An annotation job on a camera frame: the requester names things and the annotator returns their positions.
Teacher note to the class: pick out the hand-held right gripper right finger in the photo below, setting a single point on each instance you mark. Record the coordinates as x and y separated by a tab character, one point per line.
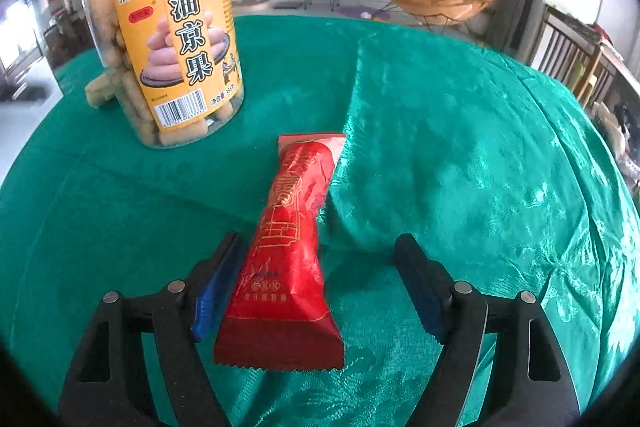
422	292

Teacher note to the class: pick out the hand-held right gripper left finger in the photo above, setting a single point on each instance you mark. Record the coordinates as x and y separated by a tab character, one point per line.
215	302

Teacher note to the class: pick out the red snack packet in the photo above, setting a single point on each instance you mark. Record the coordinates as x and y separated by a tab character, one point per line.
290	257

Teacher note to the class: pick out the green satin tablecloth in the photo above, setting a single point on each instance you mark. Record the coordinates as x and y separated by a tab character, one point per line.
450	182

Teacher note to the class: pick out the clear plastic snack jar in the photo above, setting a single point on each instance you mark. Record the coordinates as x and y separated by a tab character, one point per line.
165	57

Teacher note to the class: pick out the dark wooden chair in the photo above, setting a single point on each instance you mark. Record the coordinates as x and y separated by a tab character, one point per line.
565	52

